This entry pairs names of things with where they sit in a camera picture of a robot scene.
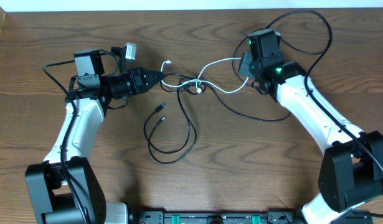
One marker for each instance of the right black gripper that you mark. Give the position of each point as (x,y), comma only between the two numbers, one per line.
(244,66)

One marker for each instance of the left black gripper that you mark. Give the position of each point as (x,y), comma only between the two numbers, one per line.
(137,76)

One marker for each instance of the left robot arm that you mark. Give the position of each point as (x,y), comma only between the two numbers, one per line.
(63,188)

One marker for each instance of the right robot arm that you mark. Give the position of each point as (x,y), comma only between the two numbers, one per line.
(351,172)

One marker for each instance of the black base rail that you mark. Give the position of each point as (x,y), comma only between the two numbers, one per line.
(273,216)

